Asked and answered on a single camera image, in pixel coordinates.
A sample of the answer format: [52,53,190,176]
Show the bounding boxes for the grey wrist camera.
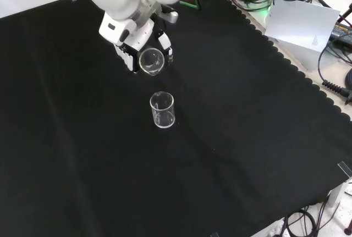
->
[161,10,180,24]

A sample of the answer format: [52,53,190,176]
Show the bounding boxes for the small clear glass beaker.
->
[138,48,166,77]

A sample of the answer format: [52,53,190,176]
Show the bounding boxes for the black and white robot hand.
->
[98,13,174,74]

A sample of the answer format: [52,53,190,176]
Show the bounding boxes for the aluminium bench leg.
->
[327,179,352,208]

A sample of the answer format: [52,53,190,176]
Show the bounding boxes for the black bench cloth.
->
[0,0,352,237]

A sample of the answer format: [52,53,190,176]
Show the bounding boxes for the black floor cables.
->
[279,192,352,237]

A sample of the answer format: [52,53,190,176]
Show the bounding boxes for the black tripod leg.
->
[337,0,352,25]

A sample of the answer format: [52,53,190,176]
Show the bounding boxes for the black power adapter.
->
[329,21,352,46]

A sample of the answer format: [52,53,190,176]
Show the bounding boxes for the large clear glass beaker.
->
[149,91,176,129]

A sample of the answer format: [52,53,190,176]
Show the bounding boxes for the white power strip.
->
[261,219,285,237]

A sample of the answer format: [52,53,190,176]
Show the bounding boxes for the black cable with ribbed plug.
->
[318,35,352,98]

